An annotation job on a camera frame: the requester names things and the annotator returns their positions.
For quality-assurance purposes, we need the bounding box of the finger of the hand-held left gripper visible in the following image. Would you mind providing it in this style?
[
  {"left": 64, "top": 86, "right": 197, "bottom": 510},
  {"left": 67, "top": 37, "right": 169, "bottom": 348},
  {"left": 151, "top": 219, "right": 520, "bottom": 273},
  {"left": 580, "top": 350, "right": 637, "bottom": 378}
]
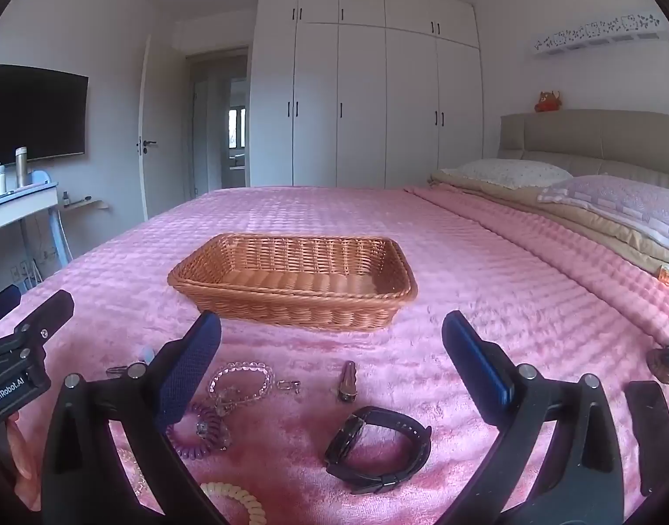
[
  {"left": 14, "top": 290, "right": 75, "bottom": 352},
  {"left": 0, "top": 284, "right": 22, "bottom": 331}
]

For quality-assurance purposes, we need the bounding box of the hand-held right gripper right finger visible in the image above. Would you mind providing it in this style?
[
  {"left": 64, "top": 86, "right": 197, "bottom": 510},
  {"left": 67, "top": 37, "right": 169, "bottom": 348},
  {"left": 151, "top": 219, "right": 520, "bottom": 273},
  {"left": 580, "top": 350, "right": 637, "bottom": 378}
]
[{"left": 438, "top": 311, "right": 625, "bottom": 525}]

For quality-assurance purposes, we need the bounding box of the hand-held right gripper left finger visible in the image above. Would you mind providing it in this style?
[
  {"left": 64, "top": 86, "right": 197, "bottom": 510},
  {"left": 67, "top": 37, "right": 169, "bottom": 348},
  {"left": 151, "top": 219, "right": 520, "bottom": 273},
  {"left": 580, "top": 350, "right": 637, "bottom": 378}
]
[{"left": 42, "top": 311, "right": 231, "bottom": 525}]

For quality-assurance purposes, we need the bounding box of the purple coil hair tie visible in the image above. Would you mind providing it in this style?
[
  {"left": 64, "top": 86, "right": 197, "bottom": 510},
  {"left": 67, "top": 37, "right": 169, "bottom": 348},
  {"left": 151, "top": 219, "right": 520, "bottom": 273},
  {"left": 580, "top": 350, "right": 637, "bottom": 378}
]
[{"left": 167, "top": 402, "right": 231, "bottom": 461}]

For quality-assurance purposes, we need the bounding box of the clear bead bracelet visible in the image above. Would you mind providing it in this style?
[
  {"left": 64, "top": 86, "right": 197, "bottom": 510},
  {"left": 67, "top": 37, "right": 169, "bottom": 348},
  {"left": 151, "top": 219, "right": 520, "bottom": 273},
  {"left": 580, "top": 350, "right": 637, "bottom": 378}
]
[{"left": 206, "top": 361, "right": 275, "bottom": 410}]

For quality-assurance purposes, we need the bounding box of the black wrist watch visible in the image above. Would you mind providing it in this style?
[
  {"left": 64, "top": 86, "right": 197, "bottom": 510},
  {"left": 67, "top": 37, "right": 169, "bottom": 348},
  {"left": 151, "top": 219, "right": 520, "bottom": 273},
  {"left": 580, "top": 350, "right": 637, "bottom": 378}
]
[{"left": 324, "top": 406, "right": 433, "bottom": 496}]

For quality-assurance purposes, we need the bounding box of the brown hair clip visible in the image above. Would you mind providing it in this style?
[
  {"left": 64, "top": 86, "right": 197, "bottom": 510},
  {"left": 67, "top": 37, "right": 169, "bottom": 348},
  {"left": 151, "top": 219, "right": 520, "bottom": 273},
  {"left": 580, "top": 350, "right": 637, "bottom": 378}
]
[{"left": 337, "top": 361, "right": 359, "bottom": 403}]

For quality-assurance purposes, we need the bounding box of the cream coil hair tie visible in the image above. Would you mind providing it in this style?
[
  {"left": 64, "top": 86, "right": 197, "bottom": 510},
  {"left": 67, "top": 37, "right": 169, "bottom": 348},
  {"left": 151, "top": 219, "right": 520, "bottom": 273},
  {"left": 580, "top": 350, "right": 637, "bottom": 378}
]
[{"left": 200, "top": 481, "right": 265, "bottom": 525}]

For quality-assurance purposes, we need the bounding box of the brown wicker basket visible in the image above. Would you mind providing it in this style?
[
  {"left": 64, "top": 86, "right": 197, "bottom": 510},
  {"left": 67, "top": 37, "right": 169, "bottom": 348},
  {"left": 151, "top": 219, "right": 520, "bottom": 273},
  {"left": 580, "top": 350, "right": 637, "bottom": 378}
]
[{"left": 167, "top": 233, "right": 419, "bottom": 332}]

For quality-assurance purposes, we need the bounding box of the person's left hand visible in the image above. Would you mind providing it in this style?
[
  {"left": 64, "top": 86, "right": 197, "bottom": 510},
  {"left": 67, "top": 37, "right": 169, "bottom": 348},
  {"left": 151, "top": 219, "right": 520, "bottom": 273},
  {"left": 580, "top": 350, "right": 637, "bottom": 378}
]
[{"left": 5, "top": 412, "right": 44, "bottom": 511}]

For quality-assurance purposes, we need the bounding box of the white desk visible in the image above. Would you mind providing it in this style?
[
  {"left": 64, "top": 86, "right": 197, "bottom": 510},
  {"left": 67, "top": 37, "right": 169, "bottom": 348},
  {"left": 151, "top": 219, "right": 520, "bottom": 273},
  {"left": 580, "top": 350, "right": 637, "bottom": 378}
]
[{"left": 0, "top": 169, "right": 71, "bottom": 281}]

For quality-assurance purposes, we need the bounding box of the pink ribbed blanket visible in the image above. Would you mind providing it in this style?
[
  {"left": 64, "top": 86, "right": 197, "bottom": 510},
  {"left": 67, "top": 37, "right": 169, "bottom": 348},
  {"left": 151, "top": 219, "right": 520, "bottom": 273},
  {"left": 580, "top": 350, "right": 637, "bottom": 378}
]
[{"left": 405, "top": 183, "right": 669, "bottom": 347}]

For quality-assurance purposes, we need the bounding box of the beige folded quilt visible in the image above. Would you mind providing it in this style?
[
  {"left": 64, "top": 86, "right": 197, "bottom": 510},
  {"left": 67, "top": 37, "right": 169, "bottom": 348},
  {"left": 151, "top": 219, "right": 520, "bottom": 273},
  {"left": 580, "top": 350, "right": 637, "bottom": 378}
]
[{"left": 430, "top": 168, "right": 669, "bottom": 288}]

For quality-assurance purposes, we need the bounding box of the black phone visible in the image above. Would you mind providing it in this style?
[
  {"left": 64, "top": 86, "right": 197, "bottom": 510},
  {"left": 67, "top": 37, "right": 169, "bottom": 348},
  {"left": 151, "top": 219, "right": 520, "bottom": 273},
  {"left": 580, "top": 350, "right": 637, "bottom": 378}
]
[{"left": 624, "top": 380, "right": 669, "bottom": 498}]

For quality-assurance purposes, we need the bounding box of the brown phone stand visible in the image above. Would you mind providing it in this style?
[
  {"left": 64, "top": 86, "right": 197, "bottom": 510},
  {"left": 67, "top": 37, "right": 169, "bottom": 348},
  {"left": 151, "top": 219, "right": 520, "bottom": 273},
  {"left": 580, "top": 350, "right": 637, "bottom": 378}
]
[{"left": 645, "top": 295, "right": 669, "bottom": 387}]

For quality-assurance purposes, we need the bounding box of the black television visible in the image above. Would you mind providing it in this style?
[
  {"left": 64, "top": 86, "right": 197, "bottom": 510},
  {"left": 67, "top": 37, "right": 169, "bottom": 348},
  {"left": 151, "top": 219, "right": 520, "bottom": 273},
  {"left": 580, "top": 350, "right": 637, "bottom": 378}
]
[{"left": 0, "top": 63, "right": 89, "bottom": 172}]

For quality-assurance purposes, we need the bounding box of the white dotted pillow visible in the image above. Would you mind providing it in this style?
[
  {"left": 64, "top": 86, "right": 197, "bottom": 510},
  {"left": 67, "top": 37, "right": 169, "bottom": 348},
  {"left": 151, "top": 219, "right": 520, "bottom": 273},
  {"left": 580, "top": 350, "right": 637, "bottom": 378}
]
[{"left": 457, "top": 158, "right": 574, "bottom": 190}]

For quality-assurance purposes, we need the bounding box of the pink fluffy blanket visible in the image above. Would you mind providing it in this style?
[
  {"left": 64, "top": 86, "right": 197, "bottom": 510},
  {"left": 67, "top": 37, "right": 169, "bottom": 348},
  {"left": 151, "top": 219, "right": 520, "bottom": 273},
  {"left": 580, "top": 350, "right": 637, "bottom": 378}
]
[{"left": 0, "top": 186, "right": 669, "bottom": 525}]

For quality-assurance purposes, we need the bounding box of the purple patterned pillow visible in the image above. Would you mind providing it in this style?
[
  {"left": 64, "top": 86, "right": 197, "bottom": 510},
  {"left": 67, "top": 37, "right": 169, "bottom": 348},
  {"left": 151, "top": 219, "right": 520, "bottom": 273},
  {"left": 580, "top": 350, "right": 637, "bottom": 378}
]
[{"left": 537, "top": 175, "right": 669, "bottom": 256}]

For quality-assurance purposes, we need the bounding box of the white door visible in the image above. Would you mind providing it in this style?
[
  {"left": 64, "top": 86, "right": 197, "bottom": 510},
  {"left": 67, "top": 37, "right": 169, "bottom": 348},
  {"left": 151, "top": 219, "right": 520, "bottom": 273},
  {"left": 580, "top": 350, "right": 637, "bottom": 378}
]
[{"left": 135, "top": 35, "right": 161, "bottom": 223}]

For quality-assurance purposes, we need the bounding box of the beige padded headboard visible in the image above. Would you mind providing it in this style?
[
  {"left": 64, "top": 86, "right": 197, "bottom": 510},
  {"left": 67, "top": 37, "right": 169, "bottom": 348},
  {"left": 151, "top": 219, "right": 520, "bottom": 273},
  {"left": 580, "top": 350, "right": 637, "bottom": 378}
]
[{"left": 499, "top": 109, "right": 669, "bottom": 182}]

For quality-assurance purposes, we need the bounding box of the orange plush toy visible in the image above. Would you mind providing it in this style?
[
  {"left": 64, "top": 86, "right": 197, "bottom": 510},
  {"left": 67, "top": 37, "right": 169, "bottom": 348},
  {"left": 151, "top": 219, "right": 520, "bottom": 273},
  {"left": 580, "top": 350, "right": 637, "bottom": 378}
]
[{"left": 534, "top": 90, "right": 566, "bottom": 113}]

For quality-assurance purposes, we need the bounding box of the white wardrobe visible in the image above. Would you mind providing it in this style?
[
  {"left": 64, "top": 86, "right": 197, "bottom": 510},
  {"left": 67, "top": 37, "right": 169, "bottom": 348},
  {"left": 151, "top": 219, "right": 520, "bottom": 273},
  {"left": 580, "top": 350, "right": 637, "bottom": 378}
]
[{"left": 249, "top": 0, "right": 483, "bottom": 190}]

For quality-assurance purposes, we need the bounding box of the small wooden wall shelf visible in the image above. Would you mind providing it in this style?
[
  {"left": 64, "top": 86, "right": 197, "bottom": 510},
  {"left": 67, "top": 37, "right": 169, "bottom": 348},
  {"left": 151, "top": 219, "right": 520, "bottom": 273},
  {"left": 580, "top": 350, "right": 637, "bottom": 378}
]
[{"left": 60, "top": 192, "right": 109, "bottom": 212}]

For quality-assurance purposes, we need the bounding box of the white cutout wall shelf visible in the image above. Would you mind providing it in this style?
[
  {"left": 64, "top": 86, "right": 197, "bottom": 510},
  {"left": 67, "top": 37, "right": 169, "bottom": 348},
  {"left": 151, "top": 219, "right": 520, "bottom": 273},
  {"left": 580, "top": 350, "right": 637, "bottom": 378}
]
[{"left": 530, "top": 10, "right": 669, "bottom": 59}]

